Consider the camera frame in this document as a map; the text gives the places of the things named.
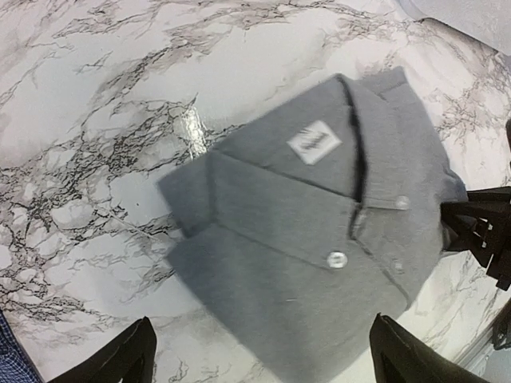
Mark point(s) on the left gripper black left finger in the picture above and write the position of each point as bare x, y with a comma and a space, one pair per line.
129, 357

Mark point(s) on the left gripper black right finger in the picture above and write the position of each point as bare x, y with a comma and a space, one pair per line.
398, 356

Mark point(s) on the grey long sleeve shirt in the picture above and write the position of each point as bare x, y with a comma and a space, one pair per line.
304, 224

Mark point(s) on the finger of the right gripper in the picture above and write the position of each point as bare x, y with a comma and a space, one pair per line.
482, 226

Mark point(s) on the aluminium front frame rail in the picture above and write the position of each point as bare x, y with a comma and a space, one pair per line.
489, 356

